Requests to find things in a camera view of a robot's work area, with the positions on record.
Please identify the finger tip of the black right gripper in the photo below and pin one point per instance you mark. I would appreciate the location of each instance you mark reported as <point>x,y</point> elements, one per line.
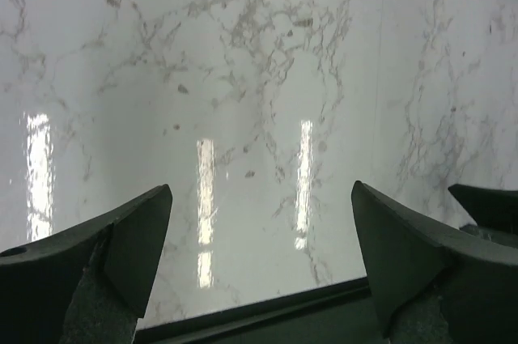
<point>491,208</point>

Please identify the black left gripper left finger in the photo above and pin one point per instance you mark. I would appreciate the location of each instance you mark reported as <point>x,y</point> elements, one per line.
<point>90,283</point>

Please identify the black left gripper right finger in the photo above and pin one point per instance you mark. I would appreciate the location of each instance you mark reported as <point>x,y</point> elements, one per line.
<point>433,283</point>

